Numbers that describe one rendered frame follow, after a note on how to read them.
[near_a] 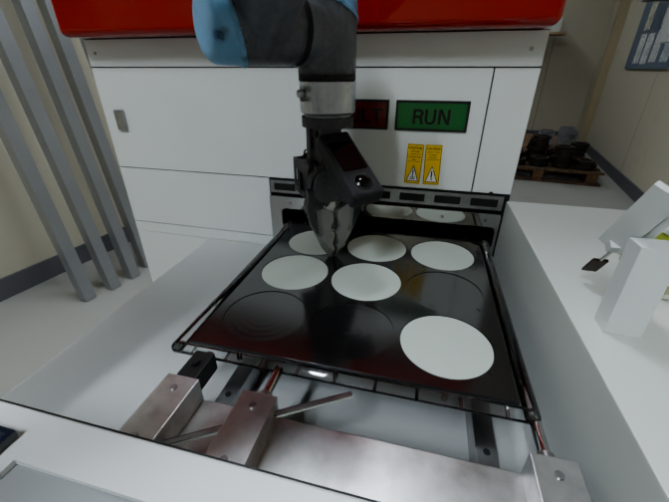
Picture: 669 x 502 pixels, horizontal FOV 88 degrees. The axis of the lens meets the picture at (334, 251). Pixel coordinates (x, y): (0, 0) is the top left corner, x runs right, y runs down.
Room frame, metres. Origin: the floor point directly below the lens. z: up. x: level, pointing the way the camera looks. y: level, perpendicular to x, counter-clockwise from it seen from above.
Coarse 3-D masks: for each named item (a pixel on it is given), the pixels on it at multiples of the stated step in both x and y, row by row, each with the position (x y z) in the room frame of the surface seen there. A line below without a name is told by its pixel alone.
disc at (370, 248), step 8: (352, 240) 0.56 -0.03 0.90; (360, 240) 0.56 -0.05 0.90; (368, 240) 0.56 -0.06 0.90; (376, 240) 0.56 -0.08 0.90; (384, 240) 0.56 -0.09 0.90; (392, 240) 0.56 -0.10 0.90; (352, 248) 0.53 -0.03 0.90; (360, 248) 0.53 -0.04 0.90; (368, 248) 0.53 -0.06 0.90; (376, 248) 0.53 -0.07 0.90; (384, 248) 0.53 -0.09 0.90; (392, 248) 0.53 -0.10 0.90; (400, 248) 0.53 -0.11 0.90; (360, 256) 0.50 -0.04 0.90; (368, 256) 0.50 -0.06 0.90; (376, 256) 0.50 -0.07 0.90; (384, 256) 0.50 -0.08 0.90; (392, 256) 0.50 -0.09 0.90; (400, 256) 0.50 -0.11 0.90
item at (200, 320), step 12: (288, 228) 0.61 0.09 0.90; (276, 240) 0.56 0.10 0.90; (264, 252) 0.51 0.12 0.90; (252, 264) 0.47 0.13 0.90; (240, 276) 0.43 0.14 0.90; (228, 288) 0.40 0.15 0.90; (216, 300) 0.37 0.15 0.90; (204, 312) 0.35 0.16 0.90; (192, 324) 0.33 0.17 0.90; (180, 336) 0.30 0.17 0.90; (192, 336) 0.31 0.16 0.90
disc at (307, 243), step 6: (300, 234) 0.58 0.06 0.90; (306, 234) 0.58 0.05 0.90; (312, 234) 0.58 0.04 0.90; (294, 240) 0.56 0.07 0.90; (300, 240) 0.56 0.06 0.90; (306, 240) 0.56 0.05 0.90; (312, 240) 0.56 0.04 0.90; (294, 246) 0.53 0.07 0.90; (300, 246) 0.53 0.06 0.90; (306, 246) 0.53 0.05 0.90; (312, 246) 0.53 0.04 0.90; (318, 246) 0.53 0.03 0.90; (342, 246) 0.53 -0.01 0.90; (300, 252) 0.51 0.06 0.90; (306, 252) 0.51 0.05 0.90; (312, 252) 0.51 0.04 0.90; (318, 252) 0.51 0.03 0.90; (324, 252) 0.51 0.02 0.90
